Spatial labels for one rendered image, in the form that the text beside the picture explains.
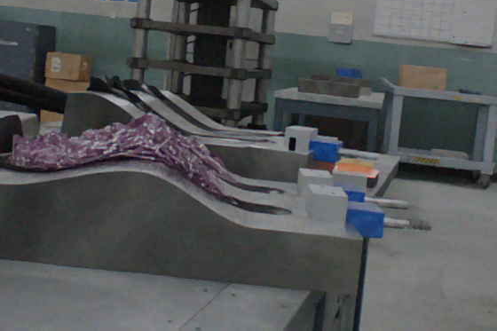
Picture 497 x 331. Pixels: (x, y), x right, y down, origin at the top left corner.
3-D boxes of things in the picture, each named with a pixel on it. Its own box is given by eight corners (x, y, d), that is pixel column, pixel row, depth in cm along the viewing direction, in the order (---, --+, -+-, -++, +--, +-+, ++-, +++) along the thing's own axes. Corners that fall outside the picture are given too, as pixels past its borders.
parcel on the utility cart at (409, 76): (437, 97, 699) (440, 68, 698) (444, 98, 667) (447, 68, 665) (395, 92, 703) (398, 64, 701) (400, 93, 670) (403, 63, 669)
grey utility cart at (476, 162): (478, 182, 706) (490, 88, 701) (492, 191, 654) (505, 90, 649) (366, 169, 715) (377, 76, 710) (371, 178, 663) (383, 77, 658)
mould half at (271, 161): (332, 190, 121) (341, 112, 121) (301, 219, 97) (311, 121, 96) (74, 149, 136) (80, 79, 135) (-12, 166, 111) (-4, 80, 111)
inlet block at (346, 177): (361, 164, 118) (358, 196, 118) (331, 161, 118) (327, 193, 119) (366, 177, 105) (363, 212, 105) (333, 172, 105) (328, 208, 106)
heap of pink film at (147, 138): (238, 179, 89) (245, 117, 89) (239, 210, 71) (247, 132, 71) (32, 158, 89) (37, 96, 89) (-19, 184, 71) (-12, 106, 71)
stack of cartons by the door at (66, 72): (122, 135, 786) (130, 59, 782) (111, 137, 754) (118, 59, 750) (51, 125, 804) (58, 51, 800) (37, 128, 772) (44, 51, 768)
